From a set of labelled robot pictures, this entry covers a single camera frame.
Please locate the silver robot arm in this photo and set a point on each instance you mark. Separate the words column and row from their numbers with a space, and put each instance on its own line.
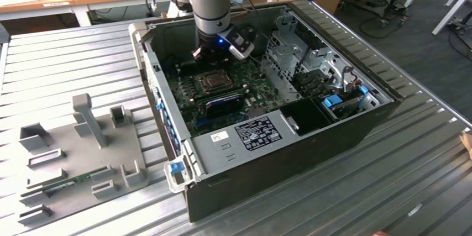
column 210, row 9

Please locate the black RAM slot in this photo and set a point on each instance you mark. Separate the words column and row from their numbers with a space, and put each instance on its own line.
column 228, row 93

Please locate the blue expansion slot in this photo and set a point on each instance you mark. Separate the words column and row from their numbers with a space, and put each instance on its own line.
column 208, row 122

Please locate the black PC case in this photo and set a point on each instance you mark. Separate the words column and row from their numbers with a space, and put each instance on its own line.
column 258, row 186

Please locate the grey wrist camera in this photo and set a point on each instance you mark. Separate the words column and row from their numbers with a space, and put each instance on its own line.
column 242, row 51

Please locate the white table frame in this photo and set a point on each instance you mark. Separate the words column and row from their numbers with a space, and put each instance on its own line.
column 442, row 26

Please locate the white sticker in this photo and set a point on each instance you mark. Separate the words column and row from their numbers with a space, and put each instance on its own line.
column 415, row 210

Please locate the green RAM stick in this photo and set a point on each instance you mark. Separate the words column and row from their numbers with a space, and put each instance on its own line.
column 74, row 180

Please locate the blue drive bay latch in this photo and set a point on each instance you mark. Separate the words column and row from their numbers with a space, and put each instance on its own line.
column 364, row 90

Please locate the grey parts rack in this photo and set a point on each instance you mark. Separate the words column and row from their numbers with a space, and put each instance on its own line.
column 74, row 147

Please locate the blue case latch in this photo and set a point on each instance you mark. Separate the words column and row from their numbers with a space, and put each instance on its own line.
column 176, row 167

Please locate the brown cardboard piece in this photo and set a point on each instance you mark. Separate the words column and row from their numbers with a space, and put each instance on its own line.
column 467, row 144

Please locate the green motherboard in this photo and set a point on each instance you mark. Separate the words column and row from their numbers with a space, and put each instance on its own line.
column 258, row 97

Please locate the blue slot retainer clip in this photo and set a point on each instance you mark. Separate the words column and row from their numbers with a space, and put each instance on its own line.
column 159, row 106

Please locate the grey chipset heatsink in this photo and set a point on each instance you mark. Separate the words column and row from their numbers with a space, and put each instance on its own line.
column 256, row 113

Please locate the silver CPU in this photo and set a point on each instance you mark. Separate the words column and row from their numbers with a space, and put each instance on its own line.
column 215, row 79

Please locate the blue disk carrier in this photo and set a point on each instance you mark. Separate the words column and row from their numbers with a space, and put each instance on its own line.
column 332, row 100

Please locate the grey power supply unit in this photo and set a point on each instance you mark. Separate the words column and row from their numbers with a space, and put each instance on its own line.
column 218, row 156

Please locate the CPU socket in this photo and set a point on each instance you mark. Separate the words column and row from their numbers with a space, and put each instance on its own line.
column 199, row 78

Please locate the silver drive cage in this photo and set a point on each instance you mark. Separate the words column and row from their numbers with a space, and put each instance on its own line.
column 282, row 62

